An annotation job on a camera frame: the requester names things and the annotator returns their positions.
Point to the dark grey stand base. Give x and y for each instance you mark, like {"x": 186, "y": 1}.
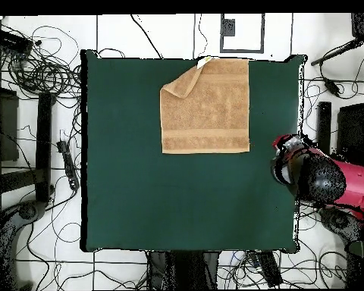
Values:
{"x": 342, "y": 224}
{"x": 27, "y": 210}

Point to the orange terry towel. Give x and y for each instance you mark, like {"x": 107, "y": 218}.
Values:
{"x": 206, "y": 121}

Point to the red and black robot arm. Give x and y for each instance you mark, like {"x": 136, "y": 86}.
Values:
{"x": 336, "y": 178}

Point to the black floor beam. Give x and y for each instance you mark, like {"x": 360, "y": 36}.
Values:
{"x": 324, "y": 124}
{"x": 44, "y": 145}

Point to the dark green table cloth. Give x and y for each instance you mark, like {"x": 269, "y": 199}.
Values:
{"x": 124, "y": 197}

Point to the dark flat panel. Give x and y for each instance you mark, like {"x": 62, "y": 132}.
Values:
{"x": 6, "y": 127}
{"x": 352, "y": 130}

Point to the black rod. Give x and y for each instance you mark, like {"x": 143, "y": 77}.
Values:
{"x": 336, "y": 52}

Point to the black power strip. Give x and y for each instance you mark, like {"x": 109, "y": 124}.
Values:
{"x": 270, "y": 269}
{"x": 68, "y": 163}

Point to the black rectangular box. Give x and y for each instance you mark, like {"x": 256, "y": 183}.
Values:
{"x": 12, "y": 41}

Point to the black power adapter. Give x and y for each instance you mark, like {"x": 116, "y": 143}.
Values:
{"x": 332, "y": 87}

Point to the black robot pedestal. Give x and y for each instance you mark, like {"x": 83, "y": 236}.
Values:
{"x": 185, "y": 269}

